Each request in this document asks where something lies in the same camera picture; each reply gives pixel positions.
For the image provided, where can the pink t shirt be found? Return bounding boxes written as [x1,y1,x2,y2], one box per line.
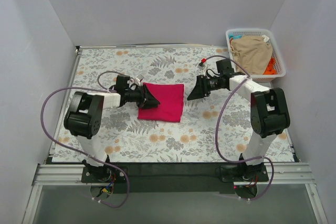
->
[138,83,184,123]

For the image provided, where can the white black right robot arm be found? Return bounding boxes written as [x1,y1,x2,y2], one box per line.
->
[187,56,290,182]

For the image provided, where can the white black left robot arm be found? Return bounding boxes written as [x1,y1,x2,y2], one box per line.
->
[64,75,161,182]

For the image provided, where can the floral table mat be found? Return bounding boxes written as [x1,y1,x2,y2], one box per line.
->
[54,47,295,163]

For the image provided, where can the beige t shirt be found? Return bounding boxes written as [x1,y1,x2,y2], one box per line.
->
[230,35,273,75]

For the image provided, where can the blue t shirt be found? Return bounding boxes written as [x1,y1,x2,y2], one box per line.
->
[228,33,242,39]

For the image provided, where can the orange t shirt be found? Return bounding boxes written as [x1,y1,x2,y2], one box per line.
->
[263,57,277,75]

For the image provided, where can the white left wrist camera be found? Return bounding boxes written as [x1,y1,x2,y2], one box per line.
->
[131,75,143,86]

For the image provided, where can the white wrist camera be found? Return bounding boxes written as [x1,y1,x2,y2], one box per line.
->
[196,58,206,70]
[131,75,143,86]

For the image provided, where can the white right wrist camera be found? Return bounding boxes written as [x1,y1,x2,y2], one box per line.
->
[196,58,206,70]

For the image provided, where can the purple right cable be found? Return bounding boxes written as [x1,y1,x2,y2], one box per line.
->
[201,55,276,201]

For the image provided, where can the purple cable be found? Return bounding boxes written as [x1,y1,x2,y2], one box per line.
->
[39,70,131,208]
[201,55,276,201]

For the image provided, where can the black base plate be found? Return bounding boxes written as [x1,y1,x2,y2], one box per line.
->
[81,163,270,194]

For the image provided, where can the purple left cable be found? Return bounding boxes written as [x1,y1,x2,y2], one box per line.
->
[39,70,131,208]

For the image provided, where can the aluminium frame rail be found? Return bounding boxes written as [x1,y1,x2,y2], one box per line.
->
[34,162,316,185]

